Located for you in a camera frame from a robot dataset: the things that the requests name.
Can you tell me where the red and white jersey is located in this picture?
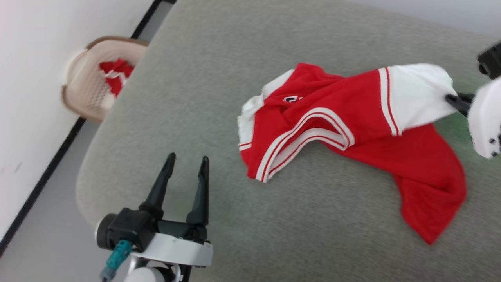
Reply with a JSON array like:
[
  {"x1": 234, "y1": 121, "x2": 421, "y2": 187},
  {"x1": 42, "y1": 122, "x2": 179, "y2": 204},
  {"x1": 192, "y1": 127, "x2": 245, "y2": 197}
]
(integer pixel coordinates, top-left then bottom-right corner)
[{"x1": 237, "y1": 63, "x2": 467, "y2": 245}]

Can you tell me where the grey-green fabric sofa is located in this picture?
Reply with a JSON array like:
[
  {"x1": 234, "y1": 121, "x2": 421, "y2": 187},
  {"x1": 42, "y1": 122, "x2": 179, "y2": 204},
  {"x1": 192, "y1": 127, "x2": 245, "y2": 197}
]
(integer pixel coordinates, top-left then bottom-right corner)
[{"x1": 76, "y1": 0, "x2": 501, "y2": 282}]

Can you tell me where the red garment with white trim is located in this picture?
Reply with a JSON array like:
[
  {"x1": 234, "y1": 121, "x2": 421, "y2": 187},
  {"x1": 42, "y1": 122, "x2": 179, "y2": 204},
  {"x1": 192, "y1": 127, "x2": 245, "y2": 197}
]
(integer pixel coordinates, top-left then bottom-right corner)
[{"x1": 99, "y1": 59, "x2": 135, "y2": 97}]

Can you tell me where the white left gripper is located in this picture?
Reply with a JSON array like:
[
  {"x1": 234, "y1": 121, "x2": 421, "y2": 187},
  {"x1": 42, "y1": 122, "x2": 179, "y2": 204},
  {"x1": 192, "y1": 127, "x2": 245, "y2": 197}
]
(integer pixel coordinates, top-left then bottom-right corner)
[{"x1": 131, "y1": 152, "x2": 214, "y2": 269}]

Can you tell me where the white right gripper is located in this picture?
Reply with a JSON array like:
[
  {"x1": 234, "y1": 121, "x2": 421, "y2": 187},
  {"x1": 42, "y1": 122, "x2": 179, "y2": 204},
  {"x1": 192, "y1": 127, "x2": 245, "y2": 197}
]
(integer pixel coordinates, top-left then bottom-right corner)
[{"x1": 445, "y1": 76, "x2": 501, "y2": 159}]

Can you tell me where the beige plastic laundry basket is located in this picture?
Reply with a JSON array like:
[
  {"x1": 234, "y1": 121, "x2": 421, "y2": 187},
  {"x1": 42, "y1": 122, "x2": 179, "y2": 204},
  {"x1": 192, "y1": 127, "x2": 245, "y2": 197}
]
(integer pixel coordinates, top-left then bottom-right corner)
[{"x1": 61, "y1": 36, "x2": 149, "y2": 123}]

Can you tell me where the teal cable connector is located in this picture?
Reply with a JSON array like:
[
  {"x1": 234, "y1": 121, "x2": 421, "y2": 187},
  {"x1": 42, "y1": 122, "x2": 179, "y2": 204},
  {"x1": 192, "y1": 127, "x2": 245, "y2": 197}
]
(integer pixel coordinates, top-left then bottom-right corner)
[{"x1": 100, "y1": 240, "x2": 133, "y2": 282}]

